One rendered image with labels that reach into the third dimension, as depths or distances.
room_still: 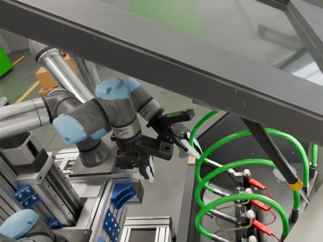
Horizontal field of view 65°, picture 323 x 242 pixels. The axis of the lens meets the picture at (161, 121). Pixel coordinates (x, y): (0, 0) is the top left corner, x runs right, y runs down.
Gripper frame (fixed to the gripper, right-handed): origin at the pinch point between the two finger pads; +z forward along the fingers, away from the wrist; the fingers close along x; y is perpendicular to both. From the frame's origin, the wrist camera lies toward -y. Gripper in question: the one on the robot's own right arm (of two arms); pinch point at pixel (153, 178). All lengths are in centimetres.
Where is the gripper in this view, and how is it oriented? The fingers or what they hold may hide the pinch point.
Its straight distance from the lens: 83.0
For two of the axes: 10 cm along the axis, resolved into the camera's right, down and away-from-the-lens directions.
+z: 2.2, 7.8, 5.8
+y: -9.6, 0.6, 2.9
